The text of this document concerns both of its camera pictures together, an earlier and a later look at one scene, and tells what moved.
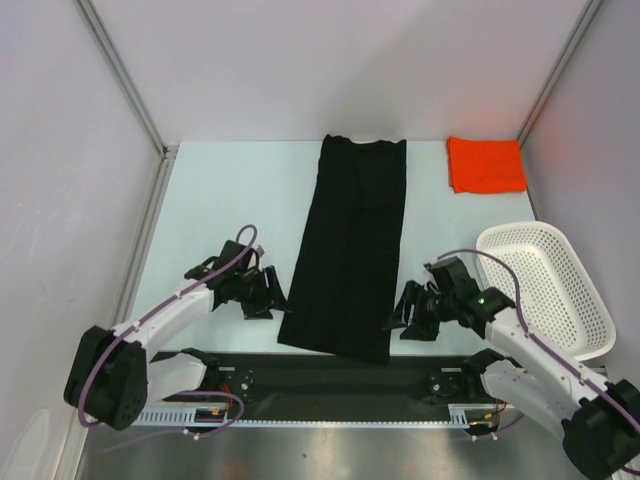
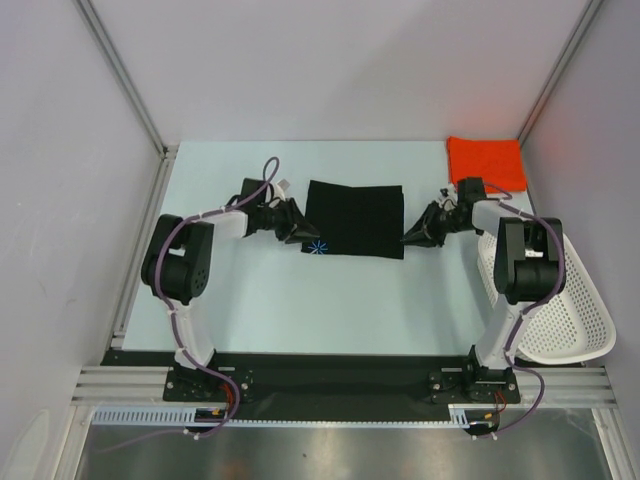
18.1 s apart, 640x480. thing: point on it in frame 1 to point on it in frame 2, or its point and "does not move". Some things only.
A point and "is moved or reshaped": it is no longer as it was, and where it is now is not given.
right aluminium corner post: (588, 17) does not move
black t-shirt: (341, 294) is moved or reshaped
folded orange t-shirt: (485, 165) does not move
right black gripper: (417, 310) to (435, 220)
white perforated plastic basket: (557, 300) does not move
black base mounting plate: (341, 379) does not move
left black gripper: (271, 294) to (293, 217)
